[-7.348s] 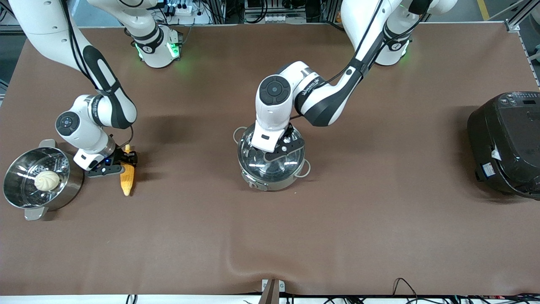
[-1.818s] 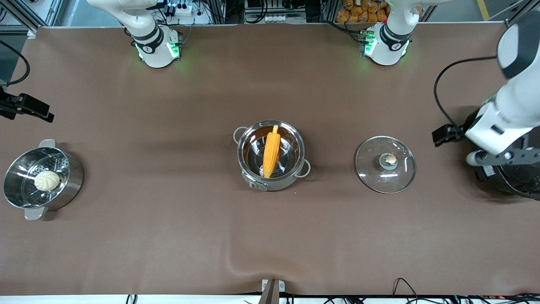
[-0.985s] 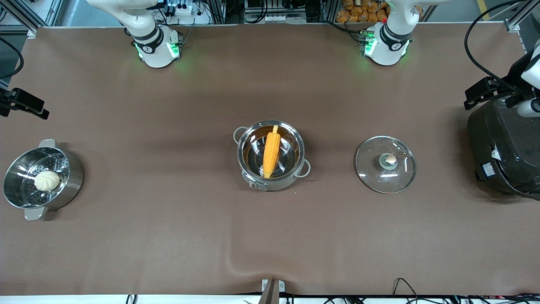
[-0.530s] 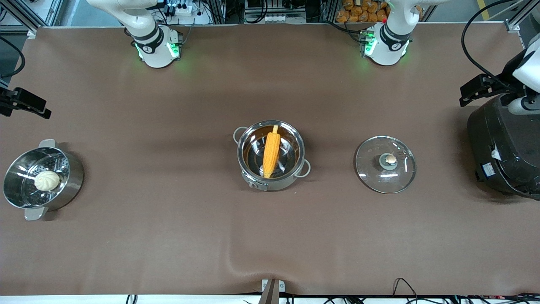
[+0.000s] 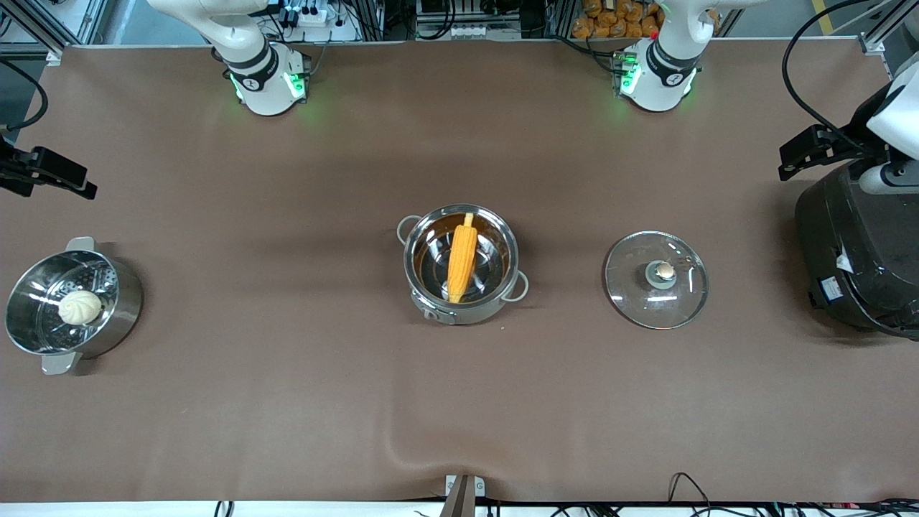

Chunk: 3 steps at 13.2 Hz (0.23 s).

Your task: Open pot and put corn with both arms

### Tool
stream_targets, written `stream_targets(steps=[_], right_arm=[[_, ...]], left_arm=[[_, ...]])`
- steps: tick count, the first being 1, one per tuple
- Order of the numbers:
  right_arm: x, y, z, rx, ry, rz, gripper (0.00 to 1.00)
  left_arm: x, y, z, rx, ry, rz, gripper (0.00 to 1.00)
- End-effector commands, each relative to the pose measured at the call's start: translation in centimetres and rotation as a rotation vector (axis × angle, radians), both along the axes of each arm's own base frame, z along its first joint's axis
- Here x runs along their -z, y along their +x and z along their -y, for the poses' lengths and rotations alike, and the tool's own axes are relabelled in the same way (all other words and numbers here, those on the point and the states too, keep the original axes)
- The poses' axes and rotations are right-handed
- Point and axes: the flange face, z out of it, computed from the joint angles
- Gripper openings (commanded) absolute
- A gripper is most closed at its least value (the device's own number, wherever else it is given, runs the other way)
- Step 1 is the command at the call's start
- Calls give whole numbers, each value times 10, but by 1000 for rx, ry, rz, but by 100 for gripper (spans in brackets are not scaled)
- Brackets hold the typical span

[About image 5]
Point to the glass pot lid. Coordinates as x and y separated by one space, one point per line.
632 301

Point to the yellow corn cob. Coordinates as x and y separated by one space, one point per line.
462 258

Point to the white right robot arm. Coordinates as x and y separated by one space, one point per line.
262 79

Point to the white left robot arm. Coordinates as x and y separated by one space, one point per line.
660 75

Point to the steel steamer pot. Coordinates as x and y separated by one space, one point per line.
122 309

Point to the black rice cooker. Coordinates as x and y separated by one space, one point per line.
861 251

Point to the white steamed bun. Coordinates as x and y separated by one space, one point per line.
80 307

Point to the bag of orange buns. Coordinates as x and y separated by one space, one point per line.
617 21

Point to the white power strip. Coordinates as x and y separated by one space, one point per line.
323 16

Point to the brown table mat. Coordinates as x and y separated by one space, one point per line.
459 402

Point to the aluminium frame profile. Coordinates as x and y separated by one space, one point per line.
883 32
32 29

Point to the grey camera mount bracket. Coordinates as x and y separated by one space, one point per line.
463 499

